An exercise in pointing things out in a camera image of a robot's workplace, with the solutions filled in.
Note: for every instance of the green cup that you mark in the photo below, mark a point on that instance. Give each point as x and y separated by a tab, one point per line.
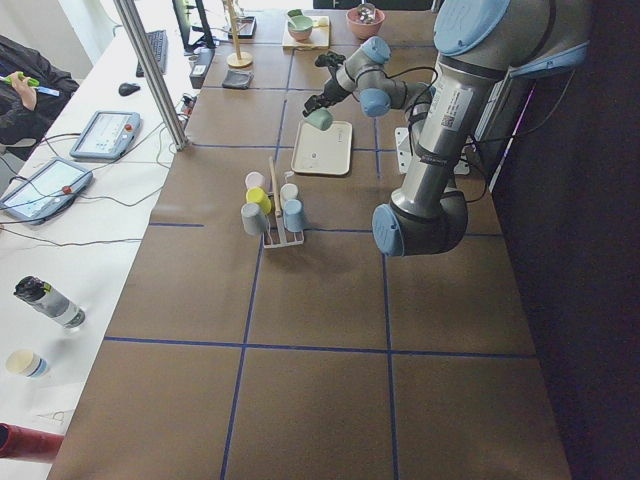
322	119

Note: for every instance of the clear water bottle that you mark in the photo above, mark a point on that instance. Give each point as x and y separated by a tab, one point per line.
44	298

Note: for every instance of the cream cup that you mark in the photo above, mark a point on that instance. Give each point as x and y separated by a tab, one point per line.
288	191

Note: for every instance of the wooden rack rod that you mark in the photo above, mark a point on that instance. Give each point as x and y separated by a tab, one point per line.
275	188

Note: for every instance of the green bowl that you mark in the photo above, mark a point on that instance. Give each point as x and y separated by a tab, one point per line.
300	27

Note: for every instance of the white wire cup rack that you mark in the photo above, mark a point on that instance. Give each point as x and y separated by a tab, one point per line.
277	236

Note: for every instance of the pink cup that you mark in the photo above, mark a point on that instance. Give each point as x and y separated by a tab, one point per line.
254	179

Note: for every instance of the wooden mug tree stand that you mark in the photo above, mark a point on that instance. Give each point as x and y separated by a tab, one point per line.
237	59

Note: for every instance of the wooden cutting board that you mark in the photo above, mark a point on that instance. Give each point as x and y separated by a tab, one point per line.
319	38

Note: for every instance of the light blue cup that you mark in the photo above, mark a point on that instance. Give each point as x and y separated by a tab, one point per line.
294	216

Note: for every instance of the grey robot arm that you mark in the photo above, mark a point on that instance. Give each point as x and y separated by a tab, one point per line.
479	43

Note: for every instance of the black computer mouse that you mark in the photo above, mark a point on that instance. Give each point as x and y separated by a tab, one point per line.
127	88

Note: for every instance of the grey cup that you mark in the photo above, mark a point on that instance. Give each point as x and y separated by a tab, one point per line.
253	218

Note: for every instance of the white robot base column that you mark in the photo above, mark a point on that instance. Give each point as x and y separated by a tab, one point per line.
404	153

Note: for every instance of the aluminium frame post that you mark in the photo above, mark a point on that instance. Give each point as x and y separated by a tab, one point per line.
134	28

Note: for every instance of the paper cup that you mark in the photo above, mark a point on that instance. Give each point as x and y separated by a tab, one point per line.
26	363

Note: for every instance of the cream rabbit tray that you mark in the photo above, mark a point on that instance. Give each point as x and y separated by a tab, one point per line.
325	153

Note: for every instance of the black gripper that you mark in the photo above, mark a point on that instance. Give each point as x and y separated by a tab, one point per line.
329	93

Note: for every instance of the black keyboard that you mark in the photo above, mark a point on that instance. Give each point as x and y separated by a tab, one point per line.
159	43

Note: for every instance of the folded grey cloth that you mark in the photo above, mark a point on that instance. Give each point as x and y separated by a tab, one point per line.
237	80

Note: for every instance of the near teach pendant tablet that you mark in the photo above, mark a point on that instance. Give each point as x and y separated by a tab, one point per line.
47	192

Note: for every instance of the far teach pendant tablet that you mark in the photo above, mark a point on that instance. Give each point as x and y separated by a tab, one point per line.
107	136

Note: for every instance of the teach pendant tablet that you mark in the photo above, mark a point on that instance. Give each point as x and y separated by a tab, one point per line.
47	192
107	136

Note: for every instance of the pink ice bowl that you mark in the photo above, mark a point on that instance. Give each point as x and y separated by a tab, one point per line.
365	20

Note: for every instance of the person's hand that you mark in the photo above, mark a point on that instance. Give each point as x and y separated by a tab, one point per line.
27	93

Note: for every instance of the yellow cup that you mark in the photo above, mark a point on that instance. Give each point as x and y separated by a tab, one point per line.
259	196

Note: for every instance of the black computer monitor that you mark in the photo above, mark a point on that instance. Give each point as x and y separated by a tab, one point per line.
193	25

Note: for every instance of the red thermos bottle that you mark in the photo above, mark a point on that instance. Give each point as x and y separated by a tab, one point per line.
21	443

